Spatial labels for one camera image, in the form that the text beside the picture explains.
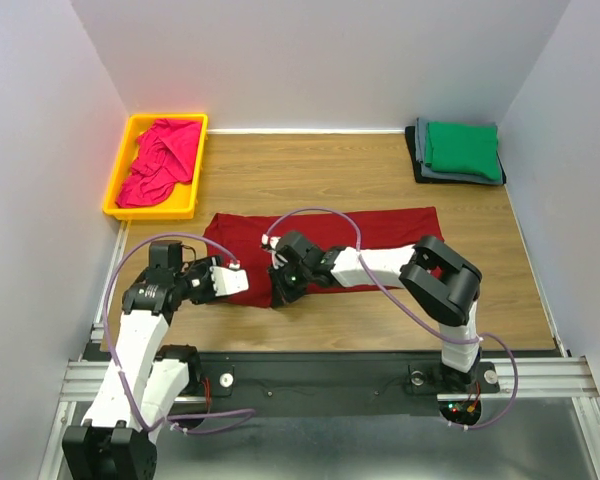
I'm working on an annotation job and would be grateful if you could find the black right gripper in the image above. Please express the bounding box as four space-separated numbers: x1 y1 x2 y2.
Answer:
266 258 311 308

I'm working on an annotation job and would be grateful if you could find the dark red t-shirt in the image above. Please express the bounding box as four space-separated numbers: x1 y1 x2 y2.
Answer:
204 207 443 308

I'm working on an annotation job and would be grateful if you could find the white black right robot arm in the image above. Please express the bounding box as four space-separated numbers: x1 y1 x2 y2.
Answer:
261 231 482 390

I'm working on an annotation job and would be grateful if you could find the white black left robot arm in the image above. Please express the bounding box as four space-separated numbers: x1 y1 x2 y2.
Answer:
62 239 227 479

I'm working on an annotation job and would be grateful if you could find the yellow plastic bin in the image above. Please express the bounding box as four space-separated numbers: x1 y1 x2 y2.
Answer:
103 113 208 221

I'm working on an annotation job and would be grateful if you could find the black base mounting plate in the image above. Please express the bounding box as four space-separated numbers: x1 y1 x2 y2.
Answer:
197 351 500 417

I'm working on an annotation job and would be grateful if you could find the pink t-shirt in bin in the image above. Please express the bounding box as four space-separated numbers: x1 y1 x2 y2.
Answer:
116 118 202 208

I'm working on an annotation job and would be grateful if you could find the folded black t-shirt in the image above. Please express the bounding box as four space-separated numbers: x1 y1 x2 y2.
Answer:
404 125 507 186

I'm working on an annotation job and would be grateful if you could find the folded green t-shirt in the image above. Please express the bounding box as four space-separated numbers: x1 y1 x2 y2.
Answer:
424 121 502 182

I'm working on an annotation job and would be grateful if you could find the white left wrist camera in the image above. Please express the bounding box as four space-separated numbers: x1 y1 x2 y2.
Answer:
210 266 249 297

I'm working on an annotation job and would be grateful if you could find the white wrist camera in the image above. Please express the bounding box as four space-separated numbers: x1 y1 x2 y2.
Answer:
210 266 249 297
261 234 288 269

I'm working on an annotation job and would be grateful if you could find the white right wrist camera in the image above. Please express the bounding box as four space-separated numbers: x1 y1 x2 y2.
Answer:
261 234 288 269

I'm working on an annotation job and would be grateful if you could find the aluminium extrusion rail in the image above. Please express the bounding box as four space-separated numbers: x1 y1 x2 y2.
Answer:
59 355 600 401

